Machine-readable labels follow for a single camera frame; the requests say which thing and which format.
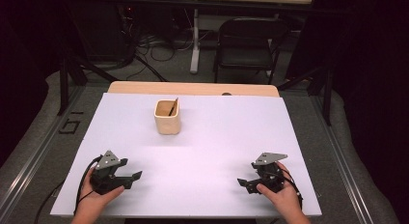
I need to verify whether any white desk leg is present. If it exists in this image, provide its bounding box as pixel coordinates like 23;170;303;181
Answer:
189;7;202;74

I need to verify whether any beige square cup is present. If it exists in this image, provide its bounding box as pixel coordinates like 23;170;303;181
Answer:
153;98;181;136

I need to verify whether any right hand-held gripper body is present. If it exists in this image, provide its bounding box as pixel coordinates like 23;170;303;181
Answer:
245;152;289;196

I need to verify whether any person's left hand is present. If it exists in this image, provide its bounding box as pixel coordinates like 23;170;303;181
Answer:
70;167;126;224

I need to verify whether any black floor cable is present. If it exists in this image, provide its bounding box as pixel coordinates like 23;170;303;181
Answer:
33;180;66;224

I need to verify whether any white table sheet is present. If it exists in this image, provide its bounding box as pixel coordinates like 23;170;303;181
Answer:
50;92;323;218

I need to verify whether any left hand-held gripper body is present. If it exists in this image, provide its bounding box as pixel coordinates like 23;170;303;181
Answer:
89;150;135;196

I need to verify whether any wooden table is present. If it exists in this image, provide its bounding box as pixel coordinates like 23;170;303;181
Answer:
107;80;281;98

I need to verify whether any black folding chair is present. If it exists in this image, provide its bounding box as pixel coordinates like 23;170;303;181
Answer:
212;16;291;85

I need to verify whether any person's right hand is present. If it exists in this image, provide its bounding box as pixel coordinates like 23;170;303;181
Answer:
256;161;313;224

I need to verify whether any tangle of floor cables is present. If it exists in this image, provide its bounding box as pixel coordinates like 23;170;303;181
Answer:
118;5;201;83

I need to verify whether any black metal stand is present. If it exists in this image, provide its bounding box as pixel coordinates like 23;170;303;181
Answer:
57;51;121;117
277;64;334;127

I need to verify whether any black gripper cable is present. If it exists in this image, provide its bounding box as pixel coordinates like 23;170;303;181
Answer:
74;155;102;216
281;167;305;210

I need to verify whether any aluminium floor rail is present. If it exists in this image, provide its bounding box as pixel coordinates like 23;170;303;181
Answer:
0;85;85;216
309;94;376;224

